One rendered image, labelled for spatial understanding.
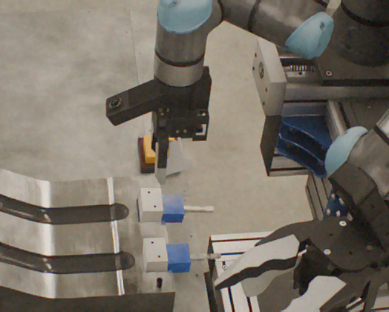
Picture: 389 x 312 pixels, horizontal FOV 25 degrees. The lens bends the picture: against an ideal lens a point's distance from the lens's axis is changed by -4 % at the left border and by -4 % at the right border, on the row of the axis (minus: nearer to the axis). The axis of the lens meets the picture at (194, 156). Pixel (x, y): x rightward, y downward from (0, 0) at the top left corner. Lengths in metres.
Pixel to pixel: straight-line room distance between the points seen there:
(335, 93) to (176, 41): 0.56
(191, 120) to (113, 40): 0.71
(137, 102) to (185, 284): 0.38
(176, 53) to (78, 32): 0.82
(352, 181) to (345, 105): 0.98
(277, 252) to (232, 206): 1.96
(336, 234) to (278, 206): 1.97
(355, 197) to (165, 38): 0.57
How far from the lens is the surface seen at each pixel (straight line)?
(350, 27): 1.69
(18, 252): 1.50
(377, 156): 1.04
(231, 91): 3.15
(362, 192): 0.78
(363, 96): 1.78
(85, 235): 1.55
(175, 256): 1.50
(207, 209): 1.59
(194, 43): 1.28
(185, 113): 1.38
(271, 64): 1.73
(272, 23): 1.29
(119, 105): 1.39
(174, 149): 1.42
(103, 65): 1.99
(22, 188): 1.60
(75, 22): 2.11
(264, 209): 2.79
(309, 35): 1.28
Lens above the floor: 2.10
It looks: 46 degrees down
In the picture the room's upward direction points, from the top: 7 degrees clockwise
